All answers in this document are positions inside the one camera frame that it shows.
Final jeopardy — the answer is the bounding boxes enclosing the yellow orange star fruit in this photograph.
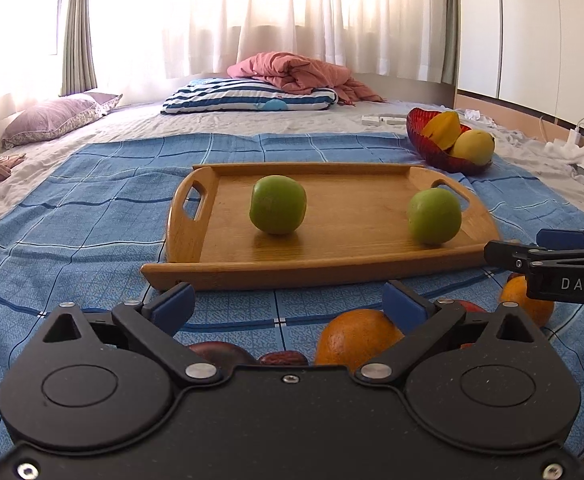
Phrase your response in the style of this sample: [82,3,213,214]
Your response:
[421,111,462,151]

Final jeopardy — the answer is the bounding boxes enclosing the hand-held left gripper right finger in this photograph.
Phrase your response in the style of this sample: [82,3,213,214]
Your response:
[354,280,549,388]

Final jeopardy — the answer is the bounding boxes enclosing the purple floral pillow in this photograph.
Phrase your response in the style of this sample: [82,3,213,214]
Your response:
[0,92,124,150]

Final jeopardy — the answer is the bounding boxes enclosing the red glass bowl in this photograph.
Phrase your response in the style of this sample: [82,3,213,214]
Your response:
[406,107,496,176]

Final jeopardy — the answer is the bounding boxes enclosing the large orange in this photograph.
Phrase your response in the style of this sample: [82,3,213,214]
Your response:
[314,309,405,374]

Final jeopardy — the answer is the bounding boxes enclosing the pink crumpled blanket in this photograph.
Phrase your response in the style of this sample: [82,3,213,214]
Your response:
[227,51,385,107]

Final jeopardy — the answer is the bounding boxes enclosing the small orange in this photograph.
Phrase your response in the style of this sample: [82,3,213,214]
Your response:
[499,276,556,329]

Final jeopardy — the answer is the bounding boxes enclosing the white power strip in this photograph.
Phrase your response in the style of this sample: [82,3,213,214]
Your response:
[361,113,408,128]

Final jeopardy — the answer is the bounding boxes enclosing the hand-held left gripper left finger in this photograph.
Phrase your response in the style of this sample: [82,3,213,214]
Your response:
[36,282,223,388]

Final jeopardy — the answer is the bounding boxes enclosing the wooden tray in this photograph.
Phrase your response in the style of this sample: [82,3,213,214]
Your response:
[140,161,503,292]

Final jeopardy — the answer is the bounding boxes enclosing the blue white striped pillow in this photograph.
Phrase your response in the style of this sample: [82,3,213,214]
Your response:
[161,78,339,115]

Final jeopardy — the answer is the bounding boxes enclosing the blue checkered blanket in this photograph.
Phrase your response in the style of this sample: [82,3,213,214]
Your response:
[0,132,584,480]

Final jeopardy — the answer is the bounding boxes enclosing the white sheer curtain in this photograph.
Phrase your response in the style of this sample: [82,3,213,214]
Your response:
[0,0,454,107]

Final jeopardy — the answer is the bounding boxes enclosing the green apple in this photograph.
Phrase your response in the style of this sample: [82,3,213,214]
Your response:
[250,175,307,236]
[407,188,463,246]

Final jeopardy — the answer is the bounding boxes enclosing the grey green curtain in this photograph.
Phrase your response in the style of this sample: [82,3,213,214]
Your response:
[60,0,98,97]
[439,0,461,86]

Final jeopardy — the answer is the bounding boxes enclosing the dark purple fruit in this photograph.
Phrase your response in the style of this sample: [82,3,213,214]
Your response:
[188,341,259,367]

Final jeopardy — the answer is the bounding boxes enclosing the white wardrobe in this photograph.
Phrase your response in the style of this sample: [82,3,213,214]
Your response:
[454,0,584,133]

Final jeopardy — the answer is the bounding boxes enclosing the yellow pear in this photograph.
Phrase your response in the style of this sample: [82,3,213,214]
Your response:
[449,129,496,166]

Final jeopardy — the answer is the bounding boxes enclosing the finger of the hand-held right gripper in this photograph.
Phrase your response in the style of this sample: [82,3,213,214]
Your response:
[484,240,584,275]
[537,227,584,251]

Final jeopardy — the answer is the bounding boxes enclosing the white charger with cable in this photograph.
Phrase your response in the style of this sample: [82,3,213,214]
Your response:
[539,115,584,150]

